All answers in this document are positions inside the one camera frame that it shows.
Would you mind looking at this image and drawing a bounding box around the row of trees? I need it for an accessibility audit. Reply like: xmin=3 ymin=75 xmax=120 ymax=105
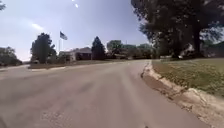
xmin=105 ymin=39 xmax=158 ymax=60

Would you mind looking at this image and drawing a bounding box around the dark conifer tree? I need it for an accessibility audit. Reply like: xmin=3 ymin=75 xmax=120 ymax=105
xmin=90 ymin=35 xmax=107 ymax=61

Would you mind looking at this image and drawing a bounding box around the low house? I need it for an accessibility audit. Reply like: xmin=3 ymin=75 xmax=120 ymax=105
xmin=59 ymin=46 xmax=94 ymax=63

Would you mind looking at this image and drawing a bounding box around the grass island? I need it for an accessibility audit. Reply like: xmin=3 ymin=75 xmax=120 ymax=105
xmin=28 ymin=59 xmax=128 ymax=70

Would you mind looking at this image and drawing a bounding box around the grey asphalt road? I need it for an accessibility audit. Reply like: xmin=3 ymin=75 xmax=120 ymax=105
xmin=0 ymin=59 xmax=214 ymax=128

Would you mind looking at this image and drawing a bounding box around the flag on pole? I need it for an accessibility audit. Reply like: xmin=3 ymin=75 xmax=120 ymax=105
xmin=57 ymin=30 xmax=69 ymax=54

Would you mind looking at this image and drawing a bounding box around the dark round tree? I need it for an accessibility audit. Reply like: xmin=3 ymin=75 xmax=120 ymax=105
xmin=29 ymin=32 xmax=58 ymax=65

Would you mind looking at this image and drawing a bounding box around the grass verge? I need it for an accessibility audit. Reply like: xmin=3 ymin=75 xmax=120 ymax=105
xmin=151 ymin=57 xmax=224 ymax=98

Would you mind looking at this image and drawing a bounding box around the large dark tree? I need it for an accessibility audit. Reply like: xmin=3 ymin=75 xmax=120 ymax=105
xmin=130 ymin=0 xmax=224 ymax=60

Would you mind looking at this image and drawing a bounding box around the pale concrete kerb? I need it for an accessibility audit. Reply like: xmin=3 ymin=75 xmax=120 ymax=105
xmin=140 ymin=59 xmax=224 ymax=128

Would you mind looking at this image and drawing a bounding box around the clump of trees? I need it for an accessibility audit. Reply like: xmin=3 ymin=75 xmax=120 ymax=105
xmin=0 ymin=45 xmax=23 ymax=67

